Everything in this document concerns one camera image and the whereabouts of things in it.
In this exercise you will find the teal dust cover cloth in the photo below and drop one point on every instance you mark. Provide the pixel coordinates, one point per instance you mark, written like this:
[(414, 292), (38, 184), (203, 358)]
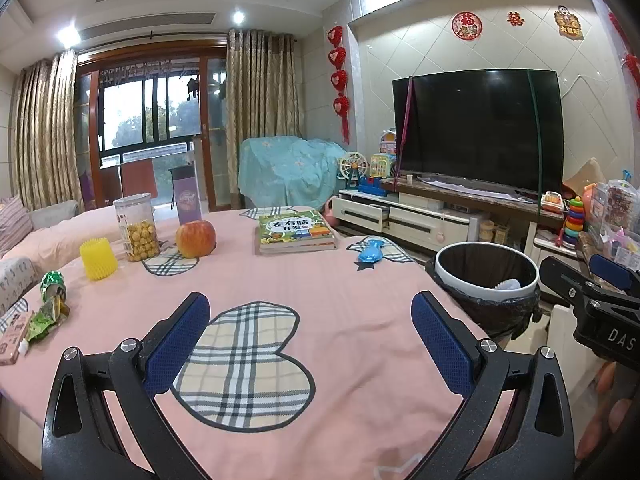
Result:
[(285, 170)]

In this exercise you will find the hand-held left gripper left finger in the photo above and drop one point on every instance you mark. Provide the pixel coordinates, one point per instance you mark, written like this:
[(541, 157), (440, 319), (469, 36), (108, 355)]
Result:
[(180, 345)]

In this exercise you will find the red apple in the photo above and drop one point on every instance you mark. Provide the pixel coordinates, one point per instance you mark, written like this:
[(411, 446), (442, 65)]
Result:
[(196, 239)]

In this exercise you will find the round red wall decal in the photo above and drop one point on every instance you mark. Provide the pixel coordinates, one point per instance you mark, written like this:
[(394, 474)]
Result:
[(466, 25)]

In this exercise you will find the purple bottle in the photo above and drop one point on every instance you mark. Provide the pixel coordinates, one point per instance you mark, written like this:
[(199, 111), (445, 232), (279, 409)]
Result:
[(186, 200)]

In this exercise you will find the striped pillow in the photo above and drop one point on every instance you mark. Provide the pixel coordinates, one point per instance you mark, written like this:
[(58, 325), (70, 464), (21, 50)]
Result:
[(12, 225)]

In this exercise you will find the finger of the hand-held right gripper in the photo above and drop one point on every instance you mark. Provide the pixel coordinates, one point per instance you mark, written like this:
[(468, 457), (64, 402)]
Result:
[(570, 282), (612, 272)]

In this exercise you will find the blue fish toy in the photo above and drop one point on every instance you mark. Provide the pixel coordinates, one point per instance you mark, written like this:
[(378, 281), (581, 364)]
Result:
[(371, 252)]

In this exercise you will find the yellow toy cube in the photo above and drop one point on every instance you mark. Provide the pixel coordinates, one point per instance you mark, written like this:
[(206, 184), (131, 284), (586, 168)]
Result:
[(381, 166)]

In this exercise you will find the white scrap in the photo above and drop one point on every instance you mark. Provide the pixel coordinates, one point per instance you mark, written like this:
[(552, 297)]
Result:
[(510, 285)]

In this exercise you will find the small red wall decal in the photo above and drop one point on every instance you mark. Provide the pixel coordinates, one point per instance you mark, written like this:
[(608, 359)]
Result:
[(515, 18)]

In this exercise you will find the ceiling spotlight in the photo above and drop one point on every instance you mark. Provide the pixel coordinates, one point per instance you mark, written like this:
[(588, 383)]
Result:
[(68, 35), (238, 16)]

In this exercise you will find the ferris wheel toy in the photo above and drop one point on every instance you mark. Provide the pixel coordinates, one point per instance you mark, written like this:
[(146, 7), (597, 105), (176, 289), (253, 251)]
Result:
[(354, 170)]

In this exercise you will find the green foil wrapper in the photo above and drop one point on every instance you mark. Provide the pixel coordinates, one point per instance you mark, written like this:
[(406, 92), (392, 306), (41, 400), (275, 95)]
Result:
[(47, 322)]

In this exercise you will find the clear jar of yellow snacks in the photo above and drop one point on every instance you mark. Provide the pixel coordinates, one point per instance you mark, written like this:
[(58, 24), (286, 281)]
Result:
[(137, 232)]

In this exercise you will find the beige curtain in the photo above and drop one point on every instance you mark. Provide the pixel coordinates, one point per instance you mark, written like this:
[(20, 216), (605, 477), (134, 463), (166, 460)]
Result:
[(262, 110), (45, 135)]

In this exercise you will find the pink toy house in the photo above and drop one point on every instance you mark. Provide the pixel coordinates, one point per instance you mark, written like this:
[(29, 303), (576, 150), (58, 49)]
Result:
[(389, 142)]

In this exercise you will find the pink carton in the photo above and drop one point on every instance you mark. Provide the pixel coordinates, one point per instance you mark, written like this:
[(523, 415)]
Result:
[(12, 337)]

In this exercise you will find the red hanging heart ornaments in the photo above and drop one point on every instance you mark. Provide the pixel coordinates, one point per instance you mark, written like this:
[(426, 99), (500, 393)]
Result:
[(339, 80)]

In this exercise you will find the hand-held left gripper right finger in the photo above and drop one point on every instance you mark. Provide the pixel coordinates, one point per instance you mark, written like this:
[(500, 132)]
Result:
[(440, 345)]

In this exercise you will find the green can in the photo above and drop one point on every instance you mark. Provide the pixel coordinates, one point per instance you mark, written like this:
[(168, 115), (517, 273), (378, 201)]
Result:
[(54, 285)]

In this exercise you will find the light covered sofa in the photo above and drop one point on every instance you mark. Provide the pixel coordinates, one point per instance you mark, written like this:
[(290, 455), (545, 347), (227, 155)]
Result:
[(45, 220)]

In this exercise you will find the black television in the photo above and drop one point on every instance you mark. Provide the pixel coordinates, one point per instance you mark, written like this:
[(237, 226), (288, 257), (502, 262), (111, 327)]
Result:
[(475, 125)]

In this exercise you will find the wooden balcony door frame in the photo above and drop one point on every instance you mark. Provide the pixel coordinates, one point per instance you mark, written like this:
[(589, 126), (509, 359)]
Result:
[(150, 57)]

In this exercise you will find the beige picture book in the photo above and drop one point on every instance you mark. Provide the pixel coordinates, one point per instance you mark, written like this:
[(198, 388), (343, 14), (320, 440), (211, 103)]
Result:
[(300, 249)]

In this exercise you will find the gold and red wall decal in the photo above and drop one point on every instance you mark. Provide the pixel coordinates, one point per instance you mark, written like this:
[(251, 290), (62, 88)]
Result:
[(569, 22)]

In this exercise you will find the person's right hand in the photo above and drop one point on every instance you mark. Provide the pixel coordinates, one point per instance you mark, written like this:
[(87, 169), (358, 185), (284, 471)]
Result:
[(607, 405)]

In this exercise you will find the clear storage boxes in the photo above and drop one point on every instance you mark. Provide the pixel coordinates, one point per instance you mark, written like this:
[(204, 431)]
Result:
[(617, 210)]

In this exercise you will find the red tassel wall ornament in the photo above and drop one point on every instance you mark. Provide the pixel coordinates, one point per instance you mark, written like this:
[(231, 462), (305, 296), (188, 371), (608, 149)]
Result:
[(631, 60)]

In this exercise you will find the white TV cabinet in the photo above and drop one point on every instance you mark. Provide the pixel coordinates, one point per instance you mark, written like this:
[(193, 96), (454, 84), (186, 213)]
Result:
[(425, 215)]

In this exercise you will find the green children's book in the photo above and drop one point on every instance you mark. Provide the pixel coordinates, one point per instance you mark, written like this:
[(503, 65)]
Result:
[(295, 227)]

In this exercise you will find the yellow spiky cup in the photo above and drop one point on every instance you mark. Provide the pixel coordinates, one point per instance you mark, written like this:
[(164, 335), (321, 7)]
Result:
[(99, 260)]

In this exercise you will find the white bin with black bag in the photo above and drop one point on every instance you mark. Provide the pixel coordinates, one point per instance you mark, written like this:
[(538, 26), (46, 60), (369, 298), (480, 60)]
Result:
[(470, 294)]

